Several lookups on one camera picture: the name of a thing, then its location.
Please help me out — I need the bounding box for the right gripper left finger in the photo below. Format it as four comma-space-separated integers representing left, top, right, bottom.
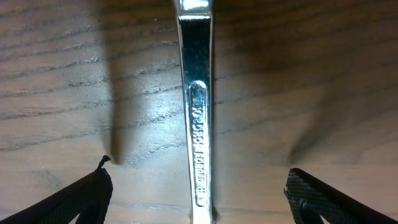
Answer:
1, 155, 113, 224

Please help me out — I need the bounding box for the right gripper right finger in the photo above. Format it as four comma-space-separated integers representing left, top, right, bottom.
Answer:
284, 168, 397, 224

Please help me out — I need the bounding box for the silver wrench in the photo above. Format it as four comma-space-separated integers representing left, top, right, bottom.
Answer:
174, 0, 215, 224

